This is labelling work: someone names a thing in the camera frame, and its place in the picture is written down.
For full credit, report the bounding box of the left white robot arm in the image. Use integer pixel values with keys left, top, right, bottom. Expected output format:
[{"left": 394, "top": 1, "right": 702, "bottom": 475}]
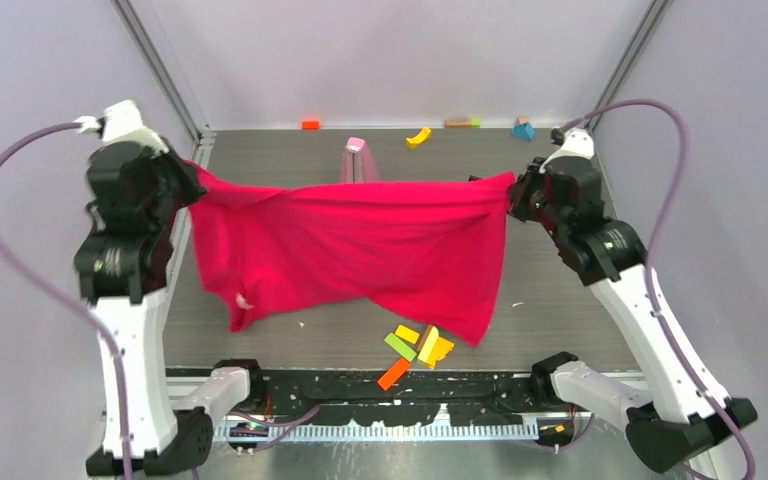
[{"left": 74, "top": 140, "right": 267, "bottom": 478}]

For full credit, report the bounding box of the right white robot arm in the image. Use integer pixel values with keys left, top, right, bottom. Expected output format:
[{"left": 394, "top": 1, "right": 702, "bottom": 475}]
[{"left": 509, "top": 155, "right": 758, "bottom": 473}]

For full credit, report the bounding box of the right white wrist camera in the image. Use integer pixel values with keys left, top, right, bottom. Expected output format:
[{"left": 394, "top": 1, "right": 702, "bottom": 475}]
[{"left": 541, "top": 127, "right": 595, "bottom": 172}]

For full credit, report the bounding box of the yellow block pile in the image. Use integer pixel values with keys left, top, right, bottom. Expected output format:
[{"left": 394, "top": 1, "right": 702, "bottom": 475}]
[{"left": 394, "top": 325, "right": 455, "bottom": 369}]

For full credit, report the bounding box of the small orange block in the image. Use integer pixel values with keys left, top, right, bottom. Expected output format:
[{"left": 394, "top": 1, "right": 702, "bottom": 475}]
[{"left": 301, "top": 119, "right": 321, "bottom": 130}]

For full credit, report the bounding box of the red cloth garment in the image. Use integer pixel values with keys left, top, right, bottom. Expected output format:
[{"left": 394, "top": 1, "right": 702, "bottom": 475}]
[{"left": 189, "top": 170, "right": 515, "bottom": 345}]

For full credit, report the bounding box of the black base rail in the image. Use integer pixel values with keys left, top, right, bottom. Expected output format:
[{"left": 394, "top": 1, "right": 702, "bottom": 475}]
[{"left": 236, "top": 369, "right": 573, "bottom": 427}]

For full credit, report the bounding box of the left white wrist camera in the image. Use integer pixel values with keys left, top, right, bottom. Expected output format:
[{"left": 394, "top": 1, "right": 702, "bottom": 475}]
[{"left": 75, "top": 100, "right": 170, "bottom": 153}]

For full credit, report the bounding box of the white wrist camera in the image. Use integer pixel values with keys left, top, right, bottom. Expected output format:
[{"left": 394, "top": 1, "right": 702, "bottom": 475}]
[
  {"left": 75, "top": 100, "right": 170, "bottom": 153},
  {"left": 541, "top": 127, "right": 595, "bottom": 172}
]

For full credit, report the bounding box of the tan wooden block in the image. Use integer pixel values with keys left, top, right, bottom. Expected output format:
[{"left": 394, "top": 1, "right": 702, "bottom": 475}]
[{"left": 444, "top": 117, "right": 481, "bottom": 128}]

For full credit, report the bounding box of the pink metronome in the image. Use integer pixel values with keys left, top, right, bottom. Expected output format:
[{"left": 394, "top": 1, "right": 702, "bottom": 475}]
[{"left": 341, "top": 137, "right": 380, "bottom": 183}]

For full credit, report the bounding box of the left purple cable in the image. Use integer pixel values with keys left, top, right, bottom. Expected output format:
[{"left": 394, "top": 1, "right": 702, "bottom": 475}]
[{"left": 0, "top": 121, "right": 135, "bottom": 480}]

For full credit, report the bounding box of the green rectangular block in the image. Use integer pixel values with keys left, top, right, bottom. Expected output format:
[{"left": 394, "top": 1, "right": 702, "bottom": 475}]
[{"left": 384, "top": 333, "right": 417, "bottom": 362}]

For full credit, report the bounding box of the orange rectangular block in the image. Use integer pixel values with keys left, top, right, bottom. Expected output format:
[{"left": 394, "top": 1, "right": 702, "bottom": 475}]
[{"left": 377, "top": 357, "right": 411, "bottom": 391}]

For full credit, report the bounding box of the blue triangular block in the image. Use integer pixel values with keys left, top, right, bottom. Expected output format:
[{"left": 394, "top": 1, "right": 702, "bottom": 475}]
[{"left": 510, "top": 116, "right": 536, "bottom": 141}]

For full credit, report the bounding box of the yellow curved block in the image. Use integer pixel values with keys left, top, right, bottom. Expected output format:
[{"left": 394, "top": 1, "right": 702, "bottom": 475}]
[{"left": 405, "top": 126, "right": 433, "bottom": 149}]

